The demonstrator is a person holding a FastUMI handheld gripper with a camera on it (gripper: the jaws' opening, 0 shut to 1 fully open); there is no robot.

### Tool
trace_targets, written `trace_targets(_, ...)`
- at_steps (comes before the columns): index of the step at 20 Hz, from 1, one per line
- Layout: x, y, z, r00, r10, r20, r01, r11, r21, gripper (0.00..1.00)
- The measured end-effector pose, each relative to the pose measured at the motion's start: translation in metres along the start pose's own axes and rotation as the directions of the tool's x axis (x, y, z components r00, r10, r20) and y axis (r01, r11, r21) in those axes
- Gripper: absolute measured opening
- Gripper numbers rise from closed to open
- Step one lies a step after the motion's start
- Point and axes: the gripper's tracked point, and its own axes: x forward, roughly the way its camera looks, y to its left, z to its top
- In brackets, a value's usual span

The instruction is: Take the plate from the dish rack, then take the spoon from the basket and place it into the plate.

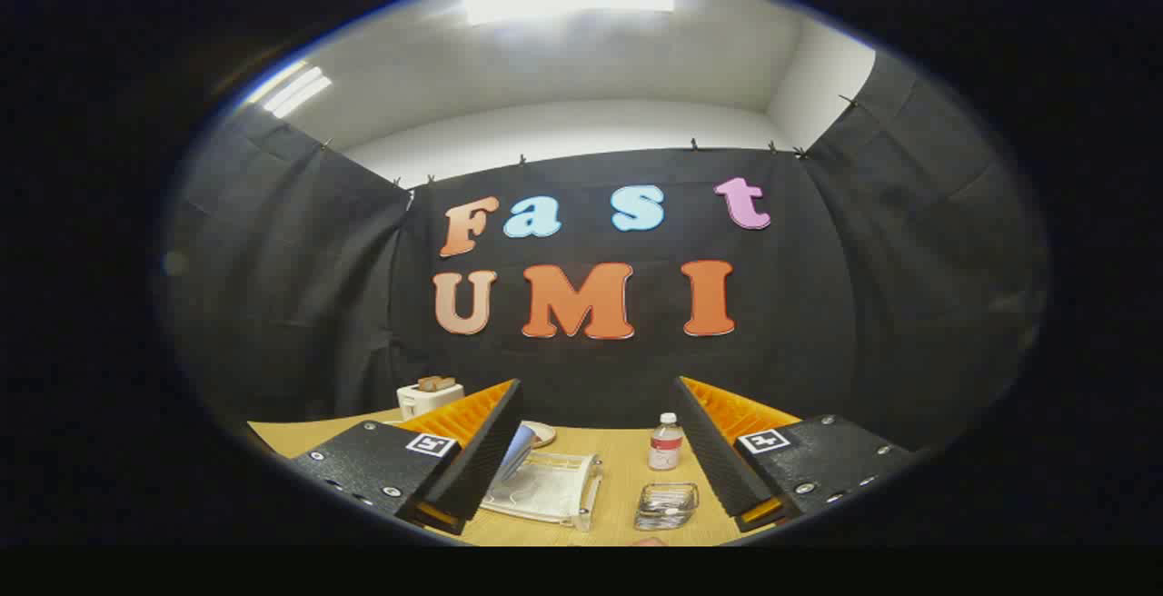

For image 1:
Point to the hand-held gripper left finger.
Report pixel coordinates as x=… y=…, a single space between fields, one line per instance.
x=486 y=460

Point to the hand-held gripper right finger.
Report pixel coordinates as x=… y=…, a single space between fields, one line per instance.
x=718 y=460

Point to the blue plate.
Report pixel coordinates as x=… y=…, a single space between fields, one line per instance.
x=518 y=451

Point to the beige round plate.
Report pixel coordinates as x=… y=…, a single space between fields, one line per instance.
x=543 y=435

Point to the clear bottle with red label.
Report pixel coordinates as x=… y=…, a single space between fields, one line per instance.
x=665 y=446

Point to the white toaster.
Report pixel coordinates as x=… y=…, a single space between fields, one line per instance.
x=427 y=402

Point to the black backdrop cloth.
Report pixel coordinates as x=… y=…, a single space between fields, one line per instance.
x=818 y=305

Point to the ceiling light panel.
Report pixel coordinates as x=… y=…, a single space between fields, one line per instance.
x=568 y=5
x=298 y=90

